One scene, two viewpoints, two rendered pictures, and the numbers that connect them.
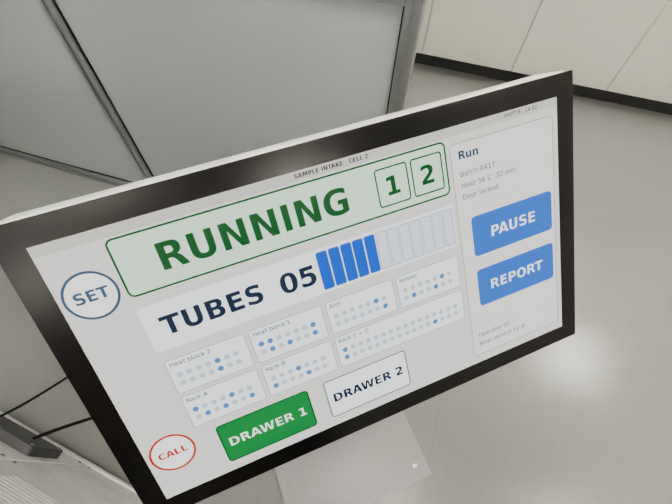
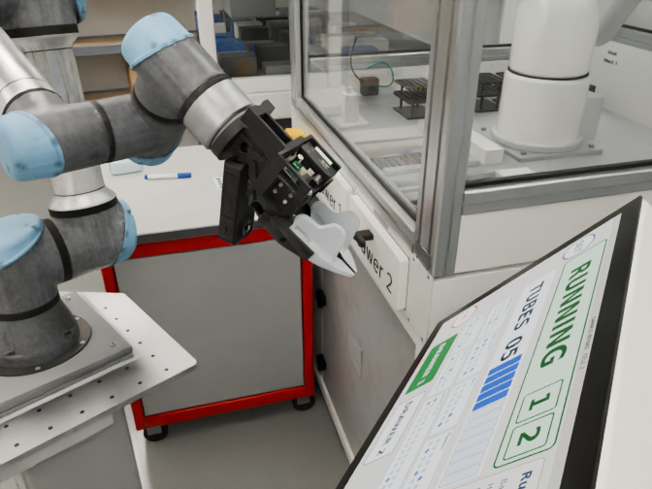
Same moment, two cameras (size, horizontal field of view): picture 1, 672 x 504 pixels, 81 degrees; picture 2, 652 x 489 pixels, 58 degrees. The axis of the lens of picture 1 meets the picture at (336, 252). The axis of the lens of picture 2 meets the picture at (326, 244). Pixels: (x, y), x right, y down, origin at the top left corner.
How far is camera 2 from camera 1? 0.52 m
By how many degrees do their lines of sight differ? 86
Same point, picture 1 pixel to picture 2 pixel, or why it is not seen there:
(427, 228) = (474, 450)
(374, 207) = (529, 389)
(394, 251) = (477, 420)
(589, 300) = not seen: outside the picture
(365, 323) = (440, 410)
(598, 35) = not seen: outside the picture
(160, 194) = (623, 248)
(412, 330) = (400, 457)
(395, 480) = not seen: outside the picture
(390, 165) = (560, 393)
